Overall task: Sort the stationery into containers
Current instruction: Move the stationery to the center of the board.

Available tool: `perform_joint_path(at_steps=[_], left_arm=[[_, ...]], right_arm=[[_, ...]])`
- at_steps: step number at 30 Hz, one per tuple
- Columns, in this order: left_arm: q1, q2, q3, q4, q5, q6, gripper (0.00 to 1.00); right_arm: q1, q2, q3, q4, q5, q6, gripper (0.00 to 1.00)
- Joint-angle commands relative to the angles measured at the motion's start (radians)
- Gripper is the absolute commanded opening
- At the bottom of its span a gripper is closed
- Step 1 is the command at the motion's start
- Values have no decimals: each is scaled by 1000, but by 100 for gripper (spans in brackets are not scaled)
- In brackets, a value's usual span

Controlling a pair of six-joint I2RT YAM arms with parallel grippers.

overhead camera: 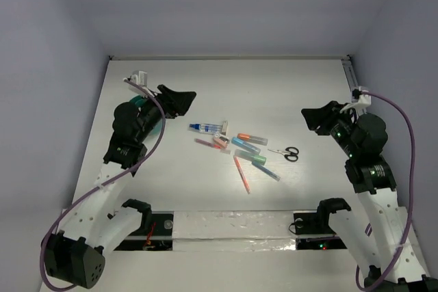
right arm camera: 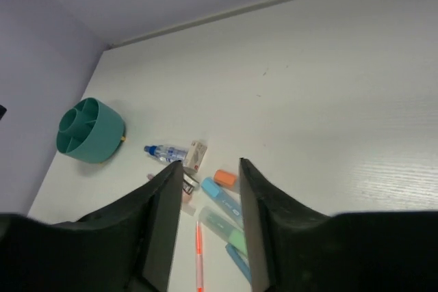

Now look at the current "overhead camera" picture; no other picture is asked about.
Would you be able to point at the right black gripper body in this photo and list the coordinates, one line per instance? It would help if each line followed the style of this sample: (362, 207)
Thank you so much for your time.
(333, 115)

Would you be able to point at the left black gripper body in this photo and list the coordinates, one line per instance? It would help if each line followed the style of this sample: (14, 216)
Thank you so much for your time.
(164, 101)

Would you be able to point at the green round pen holder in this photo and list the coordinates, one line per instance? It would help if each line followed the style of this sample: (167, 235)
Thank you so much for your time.
(139, 101)

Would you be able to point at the blue cap spray bottle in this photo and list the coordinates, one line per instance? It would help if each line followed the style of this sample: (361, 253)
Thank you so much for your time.
(206, 128)

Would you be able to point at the pink gel pen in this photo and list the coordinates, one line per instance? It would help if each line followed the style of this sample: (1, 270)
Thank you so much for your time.
(212, 145)

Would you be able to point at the white beige eraser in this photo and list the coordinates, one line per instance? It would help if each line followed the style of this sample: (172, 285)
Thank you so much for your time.
(224, 127)

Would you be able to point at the pink pencil sharpener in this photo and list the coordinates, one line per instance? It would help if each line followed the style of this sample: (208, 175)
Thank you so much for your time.
(221, 140)

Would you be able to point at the green highlighter marker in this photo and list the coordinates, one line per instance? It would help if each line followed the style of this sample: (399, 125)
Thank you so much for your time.
(250, 156)

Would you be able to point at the blue gel pen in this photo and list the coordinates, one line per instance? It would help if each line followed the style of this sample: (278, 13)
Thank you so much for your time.
(266, 171)

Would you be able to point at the orange highlighter marker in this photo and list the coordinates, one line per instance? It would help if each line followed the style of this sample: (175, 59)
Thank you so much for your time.
(253, 139)

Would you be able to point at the blue highlighter marker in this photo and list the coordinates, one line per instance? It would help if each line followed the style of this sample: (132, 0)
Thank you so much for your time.
(245, 145)

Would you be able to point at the orange red pen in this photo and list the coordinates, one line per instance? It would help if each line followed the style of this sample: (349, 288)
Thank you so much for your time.
(241, 173)

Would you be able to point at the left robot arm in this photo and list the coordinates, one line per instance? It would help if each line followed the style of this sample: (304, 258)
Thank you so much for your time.
(75, 248)

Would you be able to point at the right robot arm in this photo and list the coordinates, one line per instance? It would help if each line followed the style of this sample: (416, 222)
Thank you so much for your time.
(386, 260)

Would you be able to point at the white foil front panel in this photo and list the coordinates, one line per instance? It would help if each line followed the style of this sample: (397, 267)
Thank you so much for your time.
(232, 231)

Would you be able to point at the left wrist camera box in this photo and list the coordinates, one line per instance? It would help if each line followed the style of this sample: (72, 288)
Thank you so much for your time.
(137, 81)

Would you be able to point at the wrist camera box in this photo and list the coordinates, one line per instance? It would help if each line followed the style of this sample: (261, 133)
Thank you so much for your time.
(137, 81)
(361, 100)

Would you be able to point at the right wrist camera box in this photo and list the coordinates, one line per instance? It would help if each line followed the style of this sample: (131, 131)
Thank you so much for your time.
(361, 100)

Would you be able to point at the black handled scissors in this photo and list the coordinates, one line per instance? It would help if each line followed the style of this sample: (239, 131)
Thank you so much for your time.
(290, 153)

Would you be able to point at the metal side rail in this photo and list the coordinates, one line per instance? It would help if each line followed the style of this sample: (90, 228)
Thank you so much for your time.
(351, 77)

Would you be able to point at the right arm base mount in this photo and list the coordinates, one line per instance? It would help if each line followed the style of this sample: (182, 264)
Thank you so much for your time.
(312, 234)

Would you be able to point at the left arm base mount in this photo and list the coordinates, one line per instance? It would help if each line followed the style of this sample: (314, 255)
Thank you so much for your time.
(157, 237)

